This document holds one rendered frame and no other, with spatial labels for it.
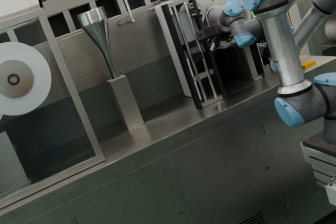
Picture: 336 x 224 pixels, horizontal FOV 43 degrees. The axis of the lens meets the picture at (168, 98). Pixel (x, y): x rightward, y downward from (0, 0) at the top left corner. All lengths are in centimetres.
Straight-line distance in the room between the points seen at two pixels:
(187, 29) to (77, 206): 97
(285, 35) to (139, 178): 93
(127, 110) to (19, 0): 275
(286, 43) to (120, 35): 123
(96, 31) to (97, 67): 33
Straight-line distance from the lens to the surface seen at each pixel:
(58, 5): 241
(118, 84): 219
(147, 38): 250
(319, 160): 176
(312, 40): 325
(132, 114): 222
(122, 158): 188
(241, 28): 178
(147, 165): 195
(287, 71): 146
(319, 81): 154
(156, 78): 252
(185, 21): 212
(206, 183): 208
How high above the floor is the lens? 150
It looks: 13 degrees down
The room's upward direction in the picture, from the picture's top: 20 degrees counter-clockwise
